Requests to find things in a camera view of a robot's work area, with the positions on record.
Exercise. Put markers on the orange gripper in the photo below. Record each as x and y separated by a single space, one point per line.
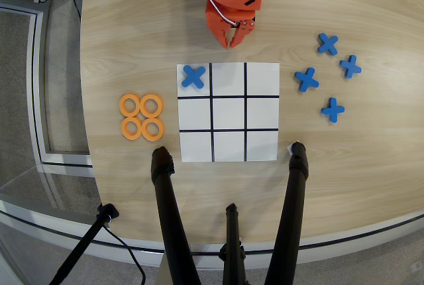
219 22

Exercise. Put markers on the blue foam cross piece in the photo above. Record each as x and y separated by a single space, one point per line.
328 44
332 110
193 77
307 79
350 66

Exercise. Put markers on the white tic-tac-toe grid sheet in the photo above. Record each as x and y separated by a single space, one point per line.
228 146

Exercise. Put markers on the small white paper tag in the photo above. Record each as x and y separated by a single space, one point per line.
289 148

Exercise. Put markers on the thick black tripod leg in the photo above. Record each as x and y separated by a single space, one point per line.
291 212
169 212

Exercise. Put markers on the thin black tripod leg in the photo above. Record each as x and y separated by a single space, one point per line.
233 238

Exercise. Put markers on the black stand pole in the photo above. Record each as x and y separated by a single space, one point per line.
83 245

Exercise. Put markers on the white floor frame rail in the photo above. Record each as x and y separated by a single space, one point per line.
34 66

